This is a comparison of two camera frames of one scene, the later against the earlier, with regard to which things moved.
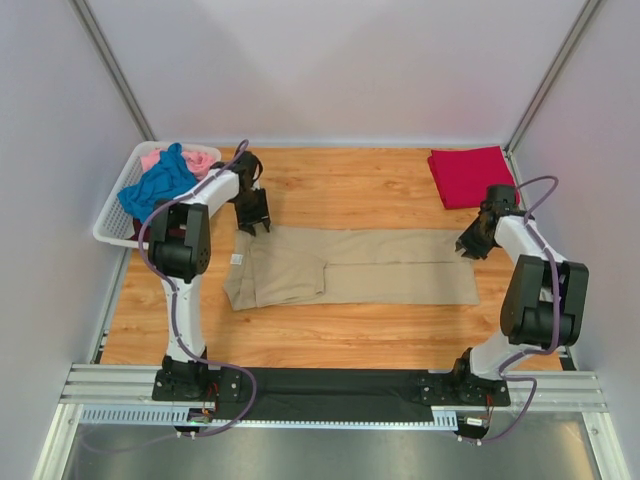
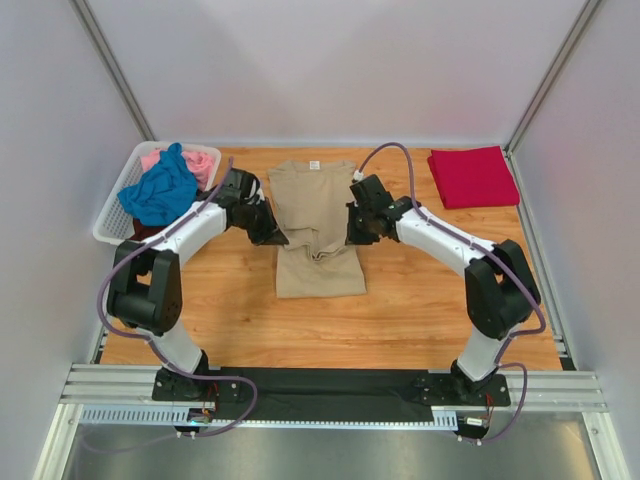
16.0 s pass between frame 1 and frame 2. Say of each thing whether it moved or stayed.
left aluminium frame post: stayed
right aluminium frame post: stayed
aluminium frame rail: stayed
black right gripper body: moved
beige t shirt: moved
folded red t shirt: stayed
